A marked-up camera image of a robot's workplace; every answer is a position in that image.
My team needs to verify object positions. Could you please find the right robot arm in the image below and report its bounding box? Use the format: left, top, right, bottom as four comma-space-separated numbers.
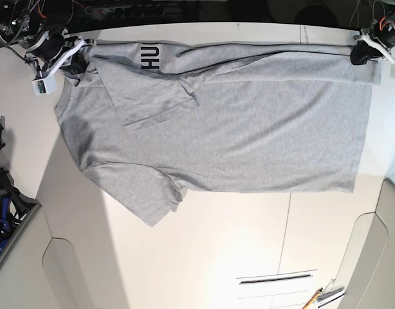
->
0, 1, 95, 95

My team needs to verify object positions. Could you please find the grey T-shirt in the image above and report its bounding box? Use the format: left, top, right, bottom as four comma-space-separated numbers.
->
55, 42, 381, 226

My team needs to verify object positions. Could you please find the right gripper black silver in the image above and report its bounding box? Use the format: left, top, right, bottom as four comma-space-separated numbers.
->
23, 31, 95, 86

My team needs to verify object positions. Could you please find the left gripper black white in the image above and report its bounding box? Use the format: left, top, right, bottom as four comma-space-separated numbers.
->
350, 12, 395, 66

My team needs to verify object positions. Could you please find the white grey stapler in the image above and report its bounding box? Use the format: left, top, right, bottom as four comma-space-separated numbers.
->
316, 288, 345, 306

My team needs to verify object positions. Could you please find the black blue chair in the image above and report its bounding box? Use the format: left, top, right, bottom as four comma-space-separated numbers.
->
0, 167, 39, 254

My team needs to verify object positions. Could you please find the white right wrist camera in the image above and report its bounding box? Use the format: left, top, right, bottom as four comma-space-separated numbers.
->
32, 75, 57, 96

